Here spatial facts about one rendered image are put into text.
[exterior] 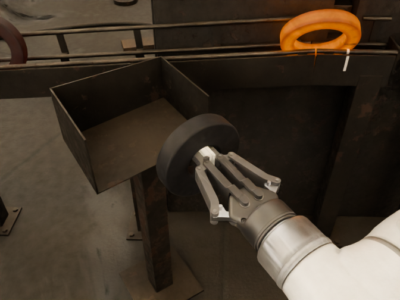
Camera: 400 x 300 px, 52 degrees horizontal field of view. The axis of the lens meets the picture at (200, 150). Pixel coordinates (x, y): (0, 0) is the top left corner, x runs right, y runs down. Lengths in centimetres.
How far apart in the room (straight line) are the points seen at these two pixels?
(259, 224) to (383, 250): 15
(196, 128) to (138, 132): 32
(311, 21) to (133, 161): 49
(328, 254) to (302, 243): 3
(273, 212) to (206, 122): 18
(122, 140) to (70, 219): 72
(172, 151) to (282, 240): 22
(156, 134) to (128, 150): 7
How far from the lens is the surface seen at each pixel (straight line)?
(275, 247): 53
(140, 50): 112
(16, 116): 219
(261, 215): 56
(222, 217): 58
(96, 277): 142
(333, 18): 96
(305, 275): 51
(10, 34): 115
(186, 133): 63
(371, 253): 54
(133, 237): 148
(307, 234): 54
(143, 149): 89
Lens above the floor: 116
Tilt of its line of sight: 40 degrees down
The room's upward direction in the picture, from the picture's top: straight up
